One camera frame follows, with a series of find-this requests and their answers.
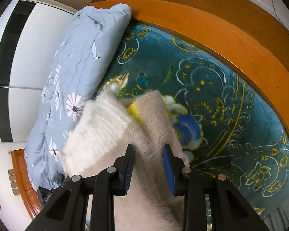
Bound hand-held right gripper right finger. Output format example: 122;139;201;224
161;144;270;231

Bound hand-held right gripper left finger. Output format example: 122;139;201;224
26;144;136;231

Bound beige fuzzy printed sweater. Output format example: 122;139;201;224
60;89;191;231

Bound teal floral blanket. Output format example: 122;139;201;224
85;22;289;231

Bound light blue floral duvet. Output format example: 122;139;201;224
24;3;132;189

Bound grey wall socket plates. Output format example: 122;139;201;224
8;168;18;196

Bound orange wooden bed frame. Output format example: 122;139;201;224
11;0;289;222

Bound thin dark cable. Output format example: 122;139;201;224
270;0;288;30

